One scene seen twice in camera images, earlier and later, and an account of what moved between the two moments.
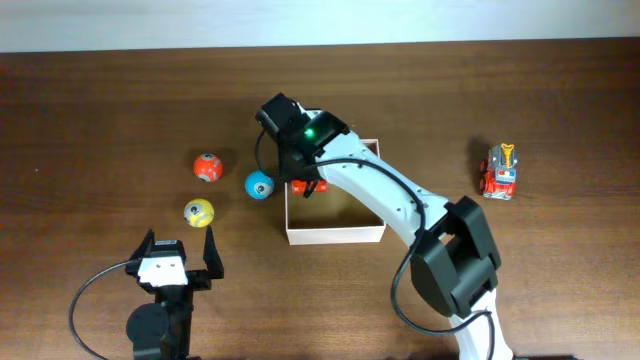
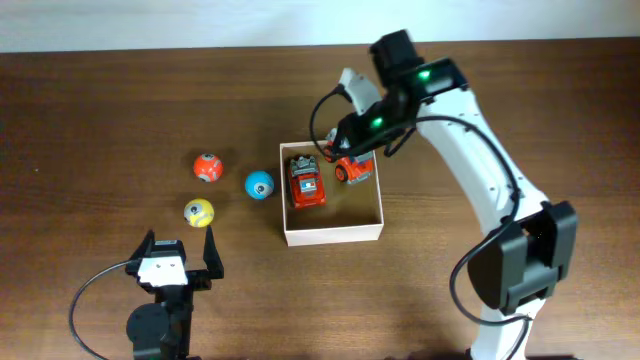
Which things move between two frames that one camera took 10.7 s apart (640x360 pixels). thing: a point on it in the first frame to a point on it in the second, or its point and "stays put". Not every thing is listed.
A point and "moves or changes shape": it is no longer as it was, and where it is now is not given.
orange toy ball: x=208 y=167 stays put
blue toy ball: x=259 y=185 stays put
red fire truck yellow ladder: x=498 y=172 moves or changes shape
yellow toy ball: x=199 y=212 stays put
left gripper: x=200 y=279 stays put
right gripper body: x=285 y=168 to x=374 y=126
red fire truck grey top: x=299 y=186 moves or changes shape
